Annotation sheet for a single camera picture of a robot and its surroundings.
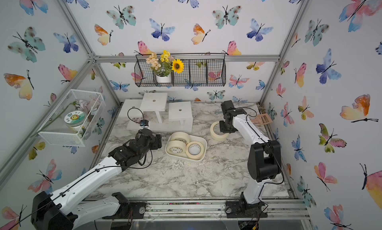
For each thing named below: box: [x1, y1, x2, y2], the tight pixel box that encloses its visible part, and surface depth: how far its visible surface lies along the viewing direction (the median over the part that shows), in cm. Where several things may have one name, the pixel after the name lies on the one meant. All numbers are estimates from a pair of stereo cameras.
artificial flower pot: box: [145, 49, 185, 84], surface depth 85 cm
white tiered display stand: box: [118, 92, 194, 133], surface depth 98 cm
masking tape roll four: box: [185, 140, 204, 160], surface depth 92 cm
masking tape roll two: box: [166, 140, 187, 157], surface depth 92 cm
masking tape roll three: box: [170, 131, 191, 144], surface depth 94 cm
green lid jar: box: [63, 110, 87, 133], surface depth 67 cm
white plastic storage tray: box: [164, 134, 208, 162], surface depth 95 cm
